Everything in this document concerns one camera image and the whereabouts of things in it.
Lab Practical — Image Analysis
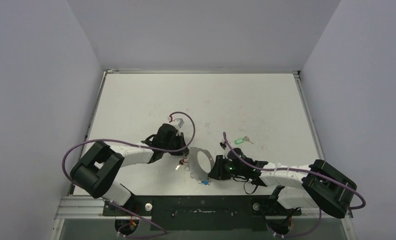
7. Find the key with red tag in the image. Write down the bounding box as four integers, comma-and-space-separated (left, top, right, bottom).
175, 158, 190, 172

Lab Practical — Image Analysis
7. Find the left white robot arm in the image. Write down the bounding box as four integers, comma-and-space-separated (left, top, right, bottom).
69, 118, 189, 216

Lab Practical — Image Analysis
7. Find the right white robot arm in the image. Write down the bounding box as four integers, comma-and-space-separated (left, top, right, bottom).
208, 148, 357, 219

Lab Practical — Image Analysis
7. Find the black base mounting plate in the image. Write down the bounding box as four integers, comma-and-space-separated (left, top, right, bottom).
102, 195, 302, 232

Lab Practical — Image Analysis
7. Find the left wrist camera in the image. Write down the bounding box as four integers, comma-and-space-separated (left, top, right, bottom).
168, 116, 185, 131

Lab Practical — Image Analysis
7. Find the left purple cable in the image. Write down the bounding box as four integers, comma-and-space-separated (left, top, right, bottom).
62, 111, 196, 190

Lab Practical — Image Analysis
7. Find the purple cable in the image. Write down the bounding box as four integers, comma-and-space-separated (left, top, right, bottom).
62, 111, 196, 190
222, 131, 367, 210

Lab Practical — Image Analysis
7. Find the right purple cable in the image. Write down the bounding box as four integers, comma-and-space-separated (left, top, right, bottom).
222, 131, 367, 210

